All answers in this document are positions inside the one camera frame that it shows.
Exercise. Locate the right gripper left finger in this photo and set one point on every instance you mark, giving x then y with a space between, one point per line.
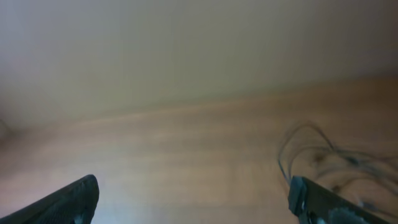
74 203

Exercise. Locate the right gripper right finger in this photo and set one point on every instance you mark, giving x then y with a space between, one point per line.
311 203

